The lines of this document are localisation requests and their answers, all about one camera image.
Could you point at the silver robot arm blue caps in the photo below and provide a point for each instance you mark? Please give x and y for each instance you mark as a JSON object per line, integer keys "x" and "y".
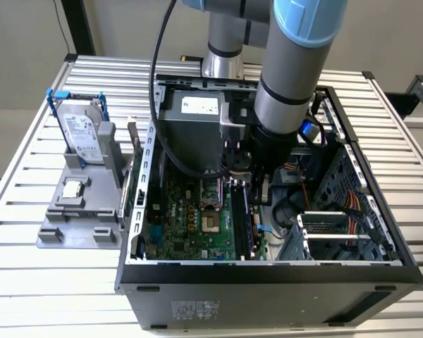
{"x": 292, "y": 70}

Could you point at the black open PC case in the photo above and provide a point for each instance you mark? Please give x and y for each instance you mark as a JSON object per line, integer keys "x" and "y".
{"x": 268, "y": 303}

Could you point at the CPU socket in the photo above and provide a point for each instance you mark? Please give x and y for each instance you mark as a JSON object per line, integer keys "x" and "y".
{"x": 211, "y": 223}

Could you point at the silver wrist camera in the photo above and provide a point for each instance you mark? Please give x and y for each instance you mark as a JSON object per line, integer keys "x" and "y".
{"x": 231, "y": 135}

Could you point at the hard disk in blue carrier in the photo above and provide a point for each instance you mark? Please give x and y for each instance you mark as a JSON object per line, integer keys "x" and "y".
{"x": 79, "y": 134}

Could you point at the black camera bracket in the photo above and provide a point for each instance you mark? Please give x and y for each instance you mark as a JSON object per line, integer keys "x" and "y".
{"x": 239, "y": 111}

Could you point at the blue expansion slot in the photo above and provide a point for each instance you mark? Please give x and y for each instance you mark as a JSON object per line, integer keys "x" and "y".
{"x": 156, "y": 235}

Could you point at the grey power supply unit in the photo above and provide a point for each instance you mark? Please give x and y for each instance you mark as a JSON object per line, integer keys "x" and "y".
{"x": 194, "y": 141}

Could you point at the yellow tipped black connector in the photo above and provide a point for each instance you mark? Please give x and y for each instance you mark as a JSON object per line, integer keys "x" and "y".
{"x": 184, "y": 58}

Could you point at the white clip RAM slot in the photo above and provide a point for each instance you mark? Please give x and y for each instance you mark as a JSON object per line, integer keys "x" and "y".
{"x": 237, "y": 222}

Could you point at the black metal post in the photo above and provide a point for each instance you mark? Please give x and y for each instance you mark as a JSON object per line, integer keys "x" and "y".
{"x": 79, "y": 28}

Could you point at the grey parts rack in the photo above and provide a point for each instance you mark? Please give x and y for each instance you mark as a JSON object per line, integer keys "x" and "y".
{"x": 98, "y": 197}

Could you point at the silver CPU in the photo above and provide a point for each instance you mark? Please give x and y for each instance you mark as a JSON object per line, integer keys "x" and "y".
{"x": 72, "y": 190}

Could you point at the green graphics card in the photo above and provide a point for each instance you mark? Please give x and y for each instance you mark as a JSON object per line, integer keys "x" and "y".
{"x": 137, "y": 158}

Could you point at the RAM stick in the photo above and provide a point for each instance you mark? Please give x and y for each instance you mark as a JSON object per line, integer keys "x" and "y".
{"x": 249, "y": 218}
{"x": 81, "y": 214}

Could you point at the green motherboard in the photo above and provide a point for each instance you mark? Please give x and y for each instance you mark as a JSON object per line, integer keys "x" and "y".
{"x": 197, "y": 246}

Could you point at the grey metal disk bay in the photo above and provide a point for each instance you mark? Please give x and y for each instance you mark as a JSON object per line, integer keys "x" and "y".
{"x": 338, "y": 237}

